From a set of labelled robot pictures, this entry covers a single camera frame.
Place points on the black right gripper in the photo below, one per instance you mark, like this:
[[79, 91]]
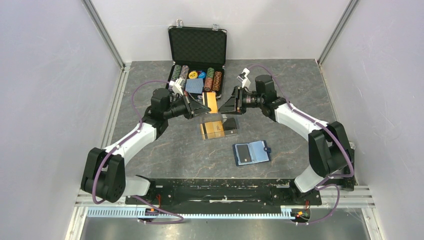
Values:
[[235, 105]]

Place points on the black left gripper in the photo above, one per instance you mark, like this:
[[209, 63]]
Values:
[[193, 107]]

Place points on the gold VIP card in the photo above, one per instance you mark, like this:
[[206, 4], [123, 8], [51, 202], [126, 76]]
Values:
[[209, 100], [212, 130]]

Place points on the black VIP card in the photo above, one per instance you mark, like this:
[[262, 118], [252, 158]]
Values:
[[243, 154], [230, 126]]

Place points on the clear acrylic card box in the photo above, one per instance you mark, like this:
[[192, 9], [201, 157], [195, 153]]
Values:
[[217, 117]]

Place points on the blue leather card holder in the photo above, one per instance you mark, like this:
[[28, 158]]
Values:
[[260, 152]]

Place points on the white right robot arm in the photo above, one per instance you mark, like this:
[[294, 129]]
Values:
[[329, 150]]

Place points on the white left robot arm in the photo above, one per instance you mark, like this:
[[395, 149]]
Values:
[[104, 175]]

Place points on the blue playing card deck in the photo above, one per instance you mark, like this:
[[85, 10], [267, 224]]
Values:
[[194, 86]]

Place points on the yellow dealer button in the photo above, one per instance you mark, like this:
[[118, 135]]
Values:
[[193, 75]]

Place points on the black poker chip case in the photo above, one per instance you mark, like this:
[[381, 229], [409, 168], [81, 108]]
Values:
[[198, 48]]

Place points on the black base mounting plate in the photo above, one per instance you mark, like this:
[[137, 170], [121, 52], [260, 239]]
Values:
[[227, 195]]

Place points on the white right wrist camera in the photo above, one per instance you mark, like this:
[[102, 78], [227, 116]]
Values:
[[243, 78]]

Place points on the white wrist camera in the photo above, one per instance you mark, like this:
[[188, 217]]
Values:
[[243, 78], [177, 86]]

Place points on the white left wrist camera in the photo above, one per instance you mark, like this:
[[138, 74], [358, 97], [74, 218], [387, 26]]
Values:
[[177, 86]]

